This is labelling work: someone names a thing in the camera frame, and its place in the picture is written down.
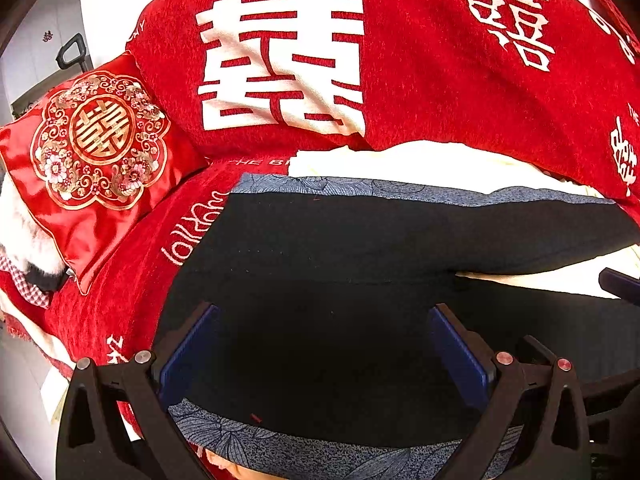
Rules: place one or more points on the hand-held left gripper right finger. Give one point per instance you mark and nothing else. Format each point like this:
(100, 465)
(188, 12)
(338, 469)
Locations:
(457, 355)

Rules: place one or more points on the red checkered cloth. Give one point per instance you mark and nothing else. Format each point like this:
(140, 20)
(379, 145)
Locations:
(25, 285)

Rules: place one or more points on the red blanket with white characters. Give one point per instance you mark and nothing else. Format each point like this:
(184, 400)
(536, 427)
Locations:
(425, 85)

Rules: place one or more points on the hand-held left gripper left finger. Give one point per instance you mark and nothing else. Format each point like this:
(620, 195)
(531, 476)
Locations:
(187, 355)

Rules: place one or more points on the white fluffy cushion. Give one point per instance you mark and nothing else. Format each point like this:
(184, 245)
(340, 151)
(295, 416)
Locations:
(25, 235)

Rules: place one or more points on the black pants with patterned lining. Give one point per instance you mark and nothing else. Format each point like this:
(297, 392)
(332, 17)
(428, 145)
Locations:
(325, 260)

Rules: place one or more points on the cream cloth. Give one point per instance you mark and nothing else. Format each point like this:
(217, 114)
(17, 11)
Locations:
(425, 160)

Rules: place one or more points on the red embroidered cushion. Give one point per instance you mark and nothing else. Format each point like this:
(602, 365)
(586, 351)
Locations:
(100, 135)

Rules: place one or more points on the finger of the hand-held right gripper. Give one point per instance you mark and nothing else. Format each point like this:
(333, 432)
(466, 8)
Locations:
(620, 285)

